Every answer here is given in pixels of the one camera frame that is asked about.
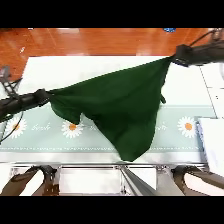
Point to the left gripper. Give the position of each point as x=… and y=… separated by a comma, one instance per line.
x=42, y=97

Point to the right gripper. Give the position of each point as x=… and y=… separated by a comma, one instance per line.
x=182, y=55

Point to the dark green T-shirt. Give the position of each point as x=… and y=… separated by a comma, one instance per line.
x=123, y=106

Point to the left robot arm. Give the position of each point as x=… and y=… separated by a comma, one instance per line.
x=16, y=102

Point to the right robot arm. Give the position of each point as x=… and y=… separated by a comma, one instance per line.
x=206, y=53

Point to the white garment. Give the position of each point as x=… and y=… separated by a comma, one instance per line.
x=213, y=143

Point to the silver frame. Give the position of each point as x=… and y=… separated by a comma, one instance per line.
x=100, y=166

